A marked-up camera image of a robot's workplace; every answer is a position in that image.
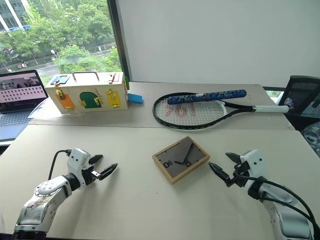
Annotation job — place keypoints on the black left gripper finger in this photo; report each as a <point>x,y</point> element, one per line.
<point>108,171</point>
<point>96,159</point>

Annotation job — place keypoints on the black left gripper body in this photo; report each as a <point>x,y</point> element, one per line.
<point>88,175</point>

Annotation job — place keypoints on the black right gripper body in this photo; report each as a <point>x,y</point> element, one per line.
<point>240,175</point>

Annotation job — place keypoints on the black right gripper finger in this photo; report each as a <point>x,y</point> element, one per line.
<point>221,172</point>
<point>234,158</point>

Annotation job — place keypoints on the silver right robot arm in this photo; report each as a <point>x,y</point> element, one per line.
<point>285,215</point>

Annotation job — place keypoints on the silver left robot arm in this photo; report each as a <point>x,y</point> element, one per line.
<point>43,200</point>

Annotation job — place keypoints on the open laptop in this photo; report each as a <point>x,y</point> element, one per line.
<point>20,87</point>

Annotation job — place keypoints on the black white tennis racket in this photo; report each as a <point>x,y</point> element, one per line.
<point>270,108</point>

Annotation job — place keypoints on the blue patterned tube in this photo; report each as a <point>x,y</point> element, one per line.
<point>220,95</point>

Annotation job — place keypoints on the wooden lock puzzle box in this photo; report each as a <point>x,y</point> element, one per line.
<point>87,90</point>

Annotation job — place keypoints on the blue block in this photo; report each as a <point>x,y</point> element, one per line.
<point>135,98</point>

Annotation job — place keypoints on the patterned dark bag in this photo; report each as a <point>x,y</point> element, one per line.
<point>312,137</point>

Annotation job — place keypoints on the black mesh office chair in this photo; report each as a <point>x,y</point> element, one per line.
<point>303,95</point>

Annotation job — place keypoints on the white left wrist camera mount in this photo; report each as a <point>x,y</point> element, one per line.
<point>76,160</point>

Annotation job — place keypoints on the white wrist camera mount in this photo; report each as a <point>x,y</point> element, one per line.
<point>255,161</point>
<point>76,160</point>

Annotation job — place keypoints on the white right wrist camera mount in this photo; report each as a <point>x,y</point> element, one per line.
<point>255,161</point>

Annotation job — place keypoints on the square wooden wall clock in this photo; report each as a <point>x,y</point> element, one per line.
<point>178,157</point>

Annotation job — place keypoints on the dark window frame post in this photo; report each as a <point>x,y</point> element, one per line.
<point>120,37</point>

